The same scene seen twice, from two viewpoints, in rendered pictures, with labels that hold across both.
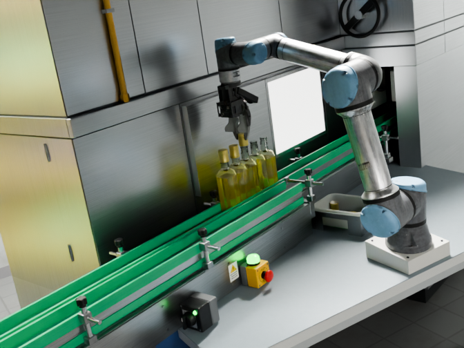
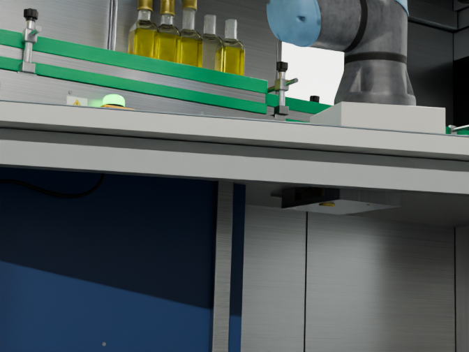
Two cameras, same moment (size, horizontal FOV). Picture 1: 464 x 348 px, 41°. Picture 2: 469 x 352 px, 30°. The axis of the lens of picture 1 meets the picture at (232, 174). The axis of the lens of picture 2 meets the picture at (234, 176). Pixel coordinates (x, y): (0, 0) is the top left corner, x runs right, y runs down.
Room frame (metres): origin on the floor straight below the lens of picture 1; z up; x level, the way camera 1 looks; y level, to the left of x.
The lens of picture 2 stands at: (0.29, -0.79, 0.42)
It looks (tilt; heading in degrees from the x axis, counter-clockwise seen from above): 9 degrees up; 18
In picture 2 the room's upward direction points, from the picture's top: 2 degrees clockwise
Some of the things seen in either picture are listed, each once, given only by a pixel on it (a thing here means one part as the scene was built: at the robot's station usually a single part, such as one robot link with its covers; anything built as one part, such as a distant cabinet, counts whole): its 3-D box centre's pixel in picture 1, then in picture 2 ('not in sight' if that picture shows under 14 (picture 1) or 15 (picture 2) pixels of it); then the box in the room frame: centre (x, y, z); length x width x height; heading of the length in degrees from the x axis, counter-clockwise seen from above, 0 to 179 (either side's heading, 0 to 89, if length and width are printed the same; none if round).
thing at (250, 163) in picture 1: (249, 186); (186, 73); (2.16, -0.06, 0.99); 0.06 x 0.06 x 0.21; 49
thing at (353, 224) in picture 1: (339, 214); not in sight; (2.25, -0.40, 0.79); 0.27 x 0.17 x 0.08; 48
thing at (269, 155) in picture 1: (268, 176); (229, 82); (2.25, -0.14, 0.99); 0.06 x 0.06 x 0.21; 47
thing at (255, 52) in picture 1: (251, 52); not in sight; (2.09, -0.13, 1.48); 0.11 x 0.11 x 0.08; 45
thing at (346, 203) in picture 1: (345, 213); not in sight; (2.23, -0.42, 0.80); 0.22 x 0.17 x 0.09; 48
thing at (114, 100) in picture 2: (253, 259); (114, 102); (1.85, -0.03, 0.84); 0.04 x 0.04 x 0.03
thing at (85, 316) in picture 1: (92, 323); not in sight; (1.39, 0.40, 0.94); 0.07 x 0.04 x 0.13; 48
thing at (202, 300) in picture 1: (199, 312); not in sight; (1.63, 0.16, 0.79); 0.08 x 0.08 x 0.08; 48
